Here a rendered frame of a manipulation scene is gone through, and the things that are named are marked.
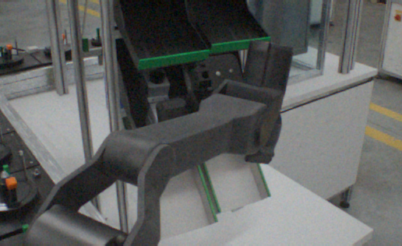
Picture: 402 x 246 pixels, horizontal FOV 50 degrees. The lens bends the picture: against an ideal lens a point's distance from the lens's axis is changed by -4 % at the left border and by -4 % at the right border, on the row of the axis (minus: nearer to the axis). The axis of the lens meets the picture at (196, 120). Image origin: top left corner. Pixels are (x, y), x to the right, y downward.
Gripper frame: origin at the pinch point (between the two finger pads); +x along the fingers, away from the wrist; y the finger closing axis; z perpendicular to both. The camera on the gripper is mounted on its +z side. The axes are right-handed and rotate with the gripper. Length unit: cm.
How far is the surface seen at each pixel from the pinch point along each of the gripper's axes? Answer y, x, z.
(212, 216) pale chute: -5.8, 15.0, -26.6
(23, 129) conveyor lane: 25, 86, -15
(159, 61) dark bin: 3.1, 9.2, 7.1
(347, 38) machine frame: -124, 100, -6
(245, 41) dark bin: -15.4, 11.5, 7.8
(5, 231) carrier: 35, 35, -26
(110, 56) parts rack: 8.9, 19.5, 8.4
